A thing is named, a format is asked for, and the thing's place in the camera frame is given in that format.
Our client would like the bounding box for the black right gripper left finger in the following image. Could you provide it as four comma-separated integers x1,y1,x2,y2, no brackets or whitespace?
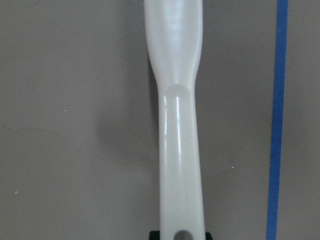
149,228,164,240

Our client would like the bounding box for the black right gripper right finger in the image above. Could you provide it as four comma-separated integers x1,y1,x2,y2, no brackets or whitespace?
198,227,213,240

